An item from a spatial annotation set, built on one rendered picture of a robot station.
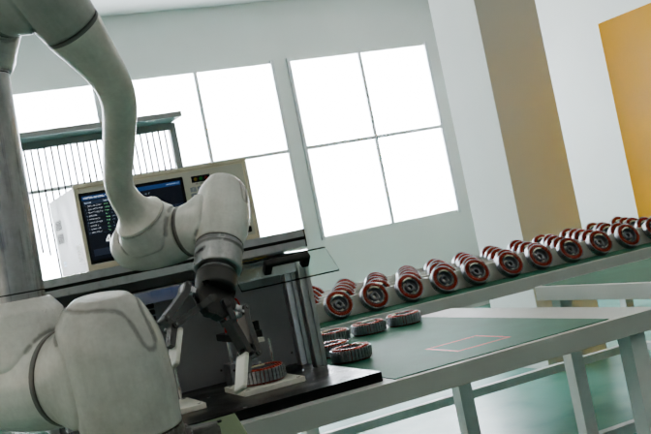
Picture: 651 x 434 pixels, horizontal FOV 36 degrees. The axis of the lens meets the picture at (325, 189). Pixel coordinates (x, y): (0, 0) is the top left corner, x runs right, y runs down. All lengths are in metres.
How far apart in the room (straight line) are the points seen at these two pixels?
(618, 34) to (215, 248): 4.41
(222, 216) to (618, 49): 4.37
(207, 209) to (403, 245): 8.00
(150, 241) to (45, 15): 0.50
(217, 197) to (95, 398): 0.52
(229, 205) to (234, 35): 7.63
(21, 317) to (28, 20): 0.46
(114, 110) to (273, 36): 7.88
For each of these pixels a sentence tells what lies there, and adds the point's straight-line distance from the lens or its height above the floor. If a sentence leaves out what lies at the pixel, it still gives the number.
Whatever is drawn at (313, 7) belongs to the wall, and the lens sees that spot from 9.83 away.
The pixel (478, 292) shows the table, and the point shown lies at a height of 0.74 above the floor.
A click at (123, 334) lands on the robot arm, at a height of 1.01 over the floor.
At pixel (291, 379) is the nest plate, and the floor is 0.78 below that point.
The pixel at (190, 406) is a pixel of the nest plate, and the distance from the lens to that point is 2.25.
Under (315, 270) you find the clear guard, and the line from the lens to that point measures 2.27.
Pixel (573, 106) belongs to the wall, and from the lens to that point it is 9.26.
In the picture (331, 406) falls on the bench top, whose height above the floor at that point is 0.73.
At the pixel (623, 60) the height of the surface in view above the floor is 1.70.
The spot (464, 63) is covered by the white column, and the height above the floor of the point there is 1.93.
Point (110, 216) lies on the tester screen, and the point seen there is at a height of 1.23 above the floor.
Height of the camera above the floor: 1.12
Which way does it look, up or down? 2 degrees up
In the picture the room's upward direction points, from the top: 11 degrees counter-clockwise
